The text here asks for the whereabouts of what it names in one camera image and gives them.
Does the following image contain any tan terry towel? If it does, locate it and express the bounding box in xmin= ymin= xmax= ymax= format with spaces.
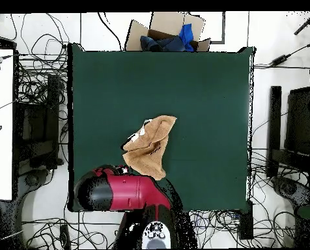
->
xmin=120 ymin=115 xmax=178 ymax=181

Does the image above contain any black loose cable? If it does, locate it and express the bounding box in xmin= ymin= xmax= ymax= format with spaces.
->
xmin=97 ymin=11 xmax=123 ymax=51

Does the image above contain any black equipment cabinet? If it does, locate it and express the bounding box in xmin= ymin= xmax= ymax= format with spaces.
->
xmin=15 ymin=74 xmax=64 ymax=170

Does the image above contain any dark navy garment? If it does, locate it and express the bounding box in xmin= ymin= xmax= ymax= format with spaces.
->
xmin=139 ymin=35 xmax=187 ymax=52

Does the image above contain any dark green table cloth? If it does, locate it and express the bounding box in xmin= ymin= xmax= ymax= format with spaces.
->
xmin=66 ymin=42 xmax=255 ymax=212

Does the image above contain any brown cardboard box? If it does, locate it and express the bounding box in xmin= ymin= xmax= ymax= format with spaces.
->
xmin=125 ymin=11 xmax=212 ymax=52

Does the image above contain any tall black bar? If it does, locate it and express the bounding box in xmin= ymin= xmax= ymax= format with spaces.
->
xmin=266 ymin=85 xmax=283 ymax=178

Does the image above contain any bright blue cloth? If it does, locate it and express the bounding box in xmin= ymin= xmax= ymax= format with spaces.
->
xmin=178 ymin=23 xmax=195 ymax=52

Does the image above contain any white side table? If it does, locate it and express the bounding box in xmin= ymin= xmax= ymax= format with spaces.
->
xmin=0 ymin=48 xmax=14 ymax=201

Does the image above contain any black power strip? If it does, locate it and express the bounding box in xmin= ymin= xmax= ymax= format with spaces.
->
xmin=59 ymin=224 xmax=72 ymax=250

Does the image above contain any black slanted rod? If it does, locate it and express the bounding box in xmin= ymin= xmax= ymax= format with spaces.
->
xmin=293 ymin=10 xmax=310 ymax=36

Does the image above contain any small black box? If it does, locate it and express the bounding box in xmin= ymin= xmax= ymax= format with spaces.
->
xmin=238 ymin=199 xmax=254 ymax=240

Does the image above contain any black flat monitor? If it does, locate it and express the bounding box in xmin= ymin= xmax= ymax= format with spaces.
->
xmin=284 ymin=87 xmax=310 ymax=171

